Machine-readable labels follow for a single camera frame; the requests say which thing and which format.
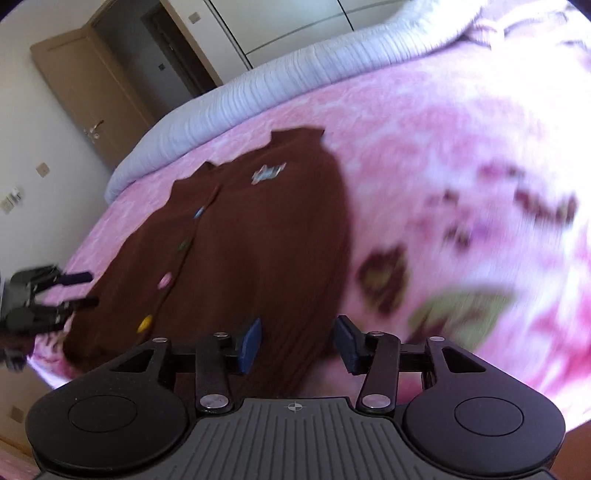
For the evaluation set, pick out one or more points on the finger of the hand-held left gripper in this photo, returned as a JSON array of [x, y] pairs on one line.
[[74, 278], [81, 303]]

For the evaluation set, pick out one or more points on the white wardrobe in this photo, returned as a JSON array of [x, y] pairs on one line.
[[272, 25]]

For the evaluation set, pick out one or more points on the beige wall switch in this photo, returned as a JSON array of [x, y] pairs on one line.
[[43, 169]]

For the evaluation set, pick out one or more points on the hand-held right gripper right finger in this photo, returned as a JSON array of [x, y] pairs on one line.
[[347, 344]]

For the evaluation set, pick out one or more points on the beige wall socket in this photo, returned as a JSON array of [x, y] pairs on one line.
[[15, 412]]

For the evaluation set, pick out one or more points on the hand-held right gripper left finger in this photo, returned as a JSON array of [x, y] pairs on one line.
[[250, 344]]

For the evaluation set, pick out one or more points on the brown button cardigan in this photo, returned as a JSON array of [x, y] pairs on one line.
[[240, 249]]

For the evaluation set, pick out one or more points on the white ribbed bed cover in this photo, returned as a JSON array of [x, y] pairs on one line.
[[277, 87]]

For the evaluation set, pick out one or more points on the brown wooden door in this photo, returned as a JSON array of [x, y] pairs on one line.
[[87, 87]]

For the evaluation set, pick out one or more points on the pink floral blanket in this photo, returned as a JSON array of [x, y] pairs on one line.
[[438, 184]]

